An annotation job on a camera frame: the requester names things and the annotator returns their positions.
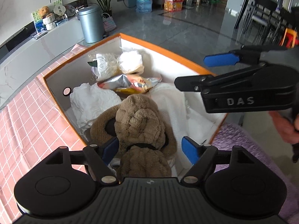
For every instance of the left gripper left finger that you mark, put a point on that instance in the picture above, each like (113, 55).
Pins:
(109, 150)

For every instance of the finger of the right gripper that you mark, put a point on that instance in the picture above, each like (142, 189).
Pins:
(217, 60)
(197, 83)

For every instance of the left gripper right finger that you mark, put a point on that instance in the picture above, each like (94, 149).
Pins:
(191, 149)

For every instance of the brown plush slippers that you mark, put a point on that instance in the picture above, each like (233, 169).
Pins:
(146, 141)

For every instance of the white cloth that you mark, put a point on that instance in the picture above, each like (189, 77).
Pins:
(89, 101)

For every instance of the yellow orange snack bag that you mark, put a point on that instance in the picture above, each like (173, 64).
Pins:
(130, 84)

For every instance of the white plastic bag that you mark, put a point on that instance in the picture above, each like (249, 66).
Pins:
(107, 65)

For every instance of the person's right hand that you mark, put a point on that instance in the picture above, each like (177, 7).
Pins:
(288, 131)

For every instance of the orange white storage box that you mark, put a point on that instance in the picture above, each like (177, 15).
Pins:
(183, 111)

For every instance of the dining chairs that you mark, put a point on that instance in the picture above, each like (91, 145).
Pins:
(262, 22)

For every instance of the orange gift bag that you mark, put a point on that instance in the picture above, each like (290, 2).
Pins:
(173, 5)

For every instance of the pink checkered tablecloth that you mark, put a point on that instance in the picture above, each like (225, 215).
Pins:
(32, 127)

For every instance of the blue water jug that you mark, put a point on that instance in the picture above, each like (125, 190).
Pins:
(144, 6)

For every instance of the woven pastel basket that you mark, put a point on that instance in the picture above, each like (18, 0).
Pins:
(108, 22)

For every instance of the grey metal trash can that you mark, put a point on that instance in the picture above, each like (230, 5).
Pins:
(92, 24)

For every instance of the white marble tv console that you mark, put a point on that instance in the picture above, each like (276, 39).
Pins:
(32, 56)

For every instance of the blue picture book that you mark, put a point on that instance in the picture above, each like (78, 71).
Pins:
(38, 25)

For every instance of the small teddy bear toy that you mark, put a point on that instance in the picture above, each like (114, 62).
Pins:
(43, 12)

